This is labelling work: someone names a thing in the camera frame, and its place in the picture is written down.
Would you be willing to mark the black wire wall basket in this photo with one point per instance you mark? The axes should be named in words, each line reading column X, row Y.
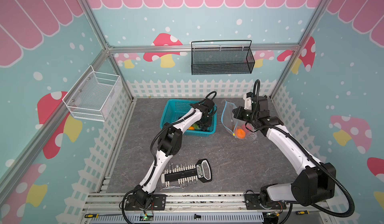
column 215, row 57

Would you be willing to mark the yellow handled screwdriver left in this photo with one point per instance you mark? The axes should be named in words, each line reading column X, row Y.
column 90, row 216

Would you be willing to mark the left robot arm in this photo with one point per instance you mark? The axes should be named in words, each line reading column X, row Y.
column 169, row 141

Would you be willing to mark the clear zip top bag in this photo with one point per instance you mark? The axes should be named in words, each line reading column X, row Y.
column 231, row 124

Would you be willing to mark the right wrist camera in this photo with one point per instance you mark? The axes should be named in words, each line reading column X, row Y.
column 250, row 102

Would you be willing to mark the teal plastic basket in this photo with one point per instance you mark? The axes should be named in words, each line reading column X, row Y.
column 177, row 108

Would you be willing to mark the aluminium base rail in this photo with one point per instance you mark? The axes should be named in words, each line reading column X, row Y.
column 178, row 208

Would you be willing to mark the orange toy tomato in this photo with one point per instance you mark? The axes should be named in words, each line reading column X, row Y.
column 240, row 133

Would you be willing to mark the white wire wall basket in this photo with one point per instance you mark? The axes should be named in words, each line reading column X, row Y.
column 94, row 95

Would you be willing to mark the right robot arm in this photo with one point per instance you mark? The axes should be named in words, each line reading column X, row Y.
column 316, row 181

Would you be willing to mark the yellow handled screwdriver right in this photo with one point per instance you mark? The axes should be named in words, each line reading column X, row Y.
column 302, row 212

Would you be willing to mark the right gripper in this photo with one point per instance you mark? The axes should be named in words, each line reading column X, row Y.
column 240, row 114

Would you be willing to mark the yellow handled screwdriver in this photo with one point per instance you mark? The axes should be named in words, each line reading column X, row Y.
column 90, row 216
column 302, row 212

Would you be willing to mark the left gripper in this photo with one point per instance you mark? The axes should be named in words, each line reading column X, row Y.
column 208, row 124

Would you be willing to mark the black screwdriver bit set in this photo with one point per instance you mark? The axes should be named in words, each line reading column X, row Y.
column 184, row 175

